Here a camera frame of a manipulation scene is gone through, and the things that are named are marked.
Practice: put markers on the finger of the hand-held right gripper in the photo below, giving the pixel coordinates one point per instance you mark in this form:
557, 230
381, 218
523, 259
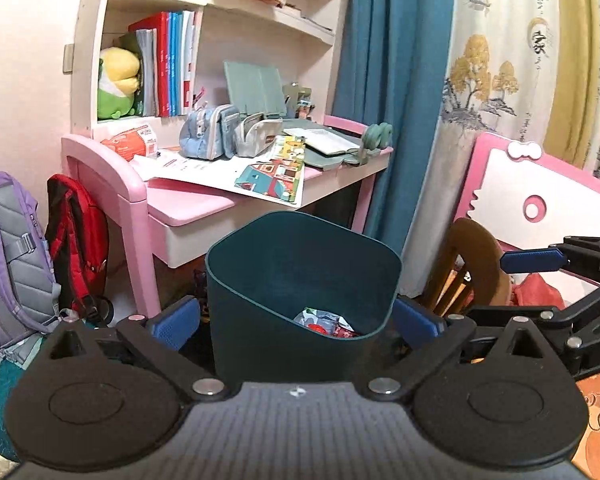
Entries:
530, 260
495, 315

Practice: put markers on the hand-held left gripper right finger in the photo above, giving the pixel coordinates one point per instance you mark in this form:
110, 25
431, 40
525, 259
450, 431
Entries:
415, 322

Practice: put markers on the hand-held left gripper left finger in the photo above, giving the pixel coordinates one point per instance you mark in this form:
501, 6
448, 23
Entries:
172, 327

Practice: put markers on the grey wrapper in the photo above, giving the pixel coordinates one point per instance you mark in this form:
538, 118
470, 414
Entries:
317, 317

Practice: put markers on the dark teal trash bin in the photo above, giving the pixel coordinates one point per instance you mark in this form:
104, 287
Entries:
290, 270

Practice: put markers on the orange red cloth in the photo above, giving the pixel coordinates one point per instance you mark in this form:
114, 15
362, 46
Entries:
535, 290

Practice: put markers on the wooden chair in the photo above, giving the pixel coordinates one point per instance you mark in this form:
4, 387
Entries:
475, 255

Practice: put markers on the pink white board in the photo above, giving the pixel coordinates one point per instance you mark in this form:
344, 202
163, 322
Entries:
555, 195

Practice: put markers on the red printed packet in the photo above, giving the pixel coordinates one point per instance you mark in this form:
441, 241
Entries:
337, 331

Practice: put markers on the red black backpack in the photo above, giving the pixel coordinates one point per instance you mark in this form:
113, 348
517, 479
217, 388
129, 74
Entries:
77, 250

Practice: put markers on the pink desk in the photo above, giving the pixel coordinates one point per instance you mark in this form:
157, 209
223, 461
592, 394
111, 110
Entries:
190, 205

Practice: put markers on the white papers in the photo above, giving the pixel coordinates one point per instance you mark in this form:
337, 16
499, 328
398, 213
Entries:
165, 165

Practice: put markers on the purple grey backpack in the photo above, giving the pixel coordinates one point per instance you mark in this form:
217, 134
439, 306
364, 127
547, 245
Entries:
10, 270

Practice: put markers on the colourful picture sheet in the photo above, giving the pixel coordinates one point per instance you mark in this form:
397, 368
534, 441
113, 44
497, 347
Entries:
275, 175

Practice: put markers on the mint green clamp knob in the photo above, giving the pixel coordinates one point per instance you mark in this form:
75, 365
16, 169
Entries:
377, 137

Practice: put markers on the orange packet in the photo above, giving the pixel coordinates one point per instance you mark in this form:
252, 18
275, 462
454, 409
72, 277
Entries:
130, 142

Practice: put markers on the light blue pencil pouch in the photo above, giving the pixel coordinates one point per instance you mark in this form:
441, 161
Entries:
200, 135

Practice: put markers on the blue curtain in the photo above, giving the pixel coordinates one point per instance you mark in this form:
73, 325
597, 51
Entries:
390, 110

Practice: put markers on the blue grey pencil pouch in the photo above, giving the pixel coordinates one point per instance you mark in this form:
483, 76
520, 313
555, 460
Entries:
227, 127

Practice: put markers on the grey dotted pencil pouch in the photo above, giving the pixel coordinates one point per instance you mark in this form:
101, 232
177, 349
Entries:
255, 135

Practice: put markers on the cream tree print curtain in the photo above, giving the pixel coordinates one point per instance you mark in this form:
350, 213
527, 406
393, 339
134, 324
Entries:
520, 50

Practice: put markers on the yellow green plush toy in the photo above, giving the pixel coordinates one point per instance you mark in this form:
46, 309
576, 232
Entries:
117, 80

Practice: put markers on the pale teal book stand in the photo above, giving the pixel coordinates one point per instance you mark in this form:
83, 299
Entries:
255, 87

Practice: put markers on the clear file folder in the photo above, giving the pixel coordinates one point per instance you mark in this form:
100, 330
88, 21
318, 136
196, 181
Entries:
145, 70

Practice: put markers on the blue book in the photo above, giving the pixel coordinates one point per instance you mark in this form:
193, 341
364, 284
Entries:
175, 60

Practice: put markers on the red binder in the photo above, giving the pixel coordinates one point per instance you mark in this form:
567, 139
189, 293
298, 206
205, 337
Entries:
162, 60

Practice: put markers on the white red book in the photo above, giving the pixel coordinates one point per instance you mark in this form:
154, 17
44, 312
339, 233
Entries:
189, 60

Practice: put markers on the white bookshelf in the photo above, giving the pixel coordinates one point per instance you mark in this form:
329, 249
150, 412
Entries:
87, 10

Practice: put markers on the white wall switch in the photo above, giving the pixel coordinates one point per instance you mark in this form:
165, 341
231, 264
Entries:
68, 57

